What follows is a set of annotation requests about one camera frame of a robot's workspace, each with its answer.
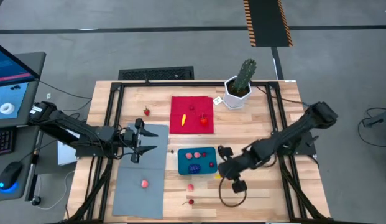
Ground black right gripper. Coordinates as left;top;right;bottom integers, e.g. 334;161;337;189
217;146;252;194

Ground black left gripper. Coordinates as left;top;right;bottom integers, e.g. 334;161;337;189
122;118;159;163

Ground teal plastic tupperware container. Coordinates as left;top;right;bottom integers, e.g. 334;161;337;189
177;146;218;176

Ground red cloth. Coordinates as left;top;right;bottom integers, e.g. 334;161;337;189
169;95;215;135

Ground grey cloth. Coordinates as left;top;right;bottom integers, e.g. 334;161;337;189
111;123;170;220

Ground white hexagonal plant pot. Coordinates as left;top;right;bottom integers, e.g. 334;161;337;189
222;75;253;110

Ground black floor grate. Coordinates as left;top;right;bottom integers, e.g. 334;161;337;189
117;65;195;81

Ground white box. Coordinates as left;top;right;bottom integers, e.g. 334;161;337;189
57;129;79;166

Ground green cactus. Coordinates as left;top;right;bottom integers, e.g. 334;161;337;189
231;58;257;93

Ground black stand pole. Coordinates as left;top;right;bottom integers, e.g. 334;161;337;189
24;130;46;207

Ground grey computer desk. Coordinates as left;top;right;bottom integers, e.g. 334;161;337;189
0;51;47;202

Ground black computer mouse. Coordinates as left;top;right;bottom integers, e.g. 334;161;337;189
0;161;23;191

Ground computer monitor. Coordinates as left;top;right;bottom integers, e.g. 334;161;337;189
0;40;42;129

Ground black keyboard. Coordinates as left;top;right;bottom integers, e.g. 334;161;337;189
0;127;16;157

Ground black mat orange striped edges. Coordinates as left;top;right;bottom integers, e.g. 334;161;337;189
242;0;294;48

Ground grey metal stand base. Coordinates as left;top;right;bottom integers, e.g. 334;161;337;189
362;108;386;128

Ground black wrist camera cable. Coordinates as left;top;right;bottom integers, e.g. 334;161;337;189
218;175;248;208

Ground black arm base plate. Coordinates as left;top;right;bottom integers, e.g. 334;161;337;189
271;130;318;156
75;136;119;157

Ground black aluminium table frame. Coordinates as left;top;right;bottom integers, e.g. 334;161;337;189
65;80;335;224

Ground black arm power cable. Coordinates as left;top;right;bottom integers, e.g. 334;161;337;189
256;85;310;108

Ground black monitor cable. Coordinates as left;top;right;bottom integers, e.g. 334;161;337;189
37;79;93;113

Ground white cable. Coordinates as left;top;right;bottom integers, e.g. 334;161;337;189
37;169;76;211

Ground black floor cable cover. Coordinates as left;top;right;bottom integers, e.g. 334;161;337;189
271;46;285;80

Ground black floor cable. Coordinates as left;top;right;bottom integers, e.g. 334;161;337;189
357;107;386;147

